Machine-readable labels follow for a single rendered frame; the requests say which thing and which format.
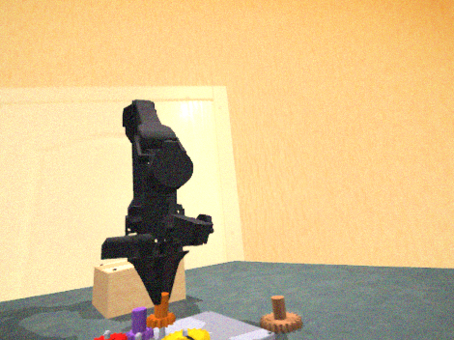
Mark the brown gear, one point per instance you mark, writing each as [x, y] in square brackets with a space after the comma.
[280, 320]

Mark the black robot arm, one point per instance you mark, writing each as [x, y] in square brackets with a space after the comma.
[160, 166]

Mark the orange gear with tall hub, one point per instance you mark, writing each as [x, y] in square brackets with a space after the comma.
[162, 316]

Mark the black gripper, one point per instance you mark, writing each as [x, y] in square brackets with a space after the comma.
[155, 261]

